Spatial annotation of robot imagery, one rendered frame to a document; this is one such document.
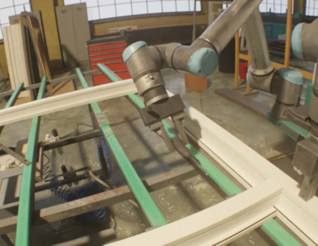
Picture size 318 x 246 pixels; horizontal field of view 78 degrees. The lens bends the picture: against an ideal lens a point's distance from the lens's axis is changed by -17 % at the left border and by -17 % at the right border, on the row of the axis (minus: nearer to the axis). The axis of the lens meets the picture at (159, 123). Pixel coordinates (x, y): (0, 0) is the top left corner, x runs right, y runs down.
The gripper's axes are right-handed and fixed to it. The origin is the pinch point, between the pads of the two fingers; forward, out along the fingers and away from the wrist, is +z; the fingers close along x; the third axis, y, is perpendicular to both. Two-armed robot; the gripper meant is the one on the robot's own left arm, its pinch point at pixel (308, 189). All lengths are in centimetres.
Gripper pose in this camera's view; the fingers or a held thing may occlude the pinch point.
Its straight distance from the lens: 56.0
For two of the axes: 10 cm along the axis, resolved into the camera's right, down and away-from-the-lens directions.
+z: 0.7, 8.9, 4.5
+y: 3.8, 3.9, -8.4
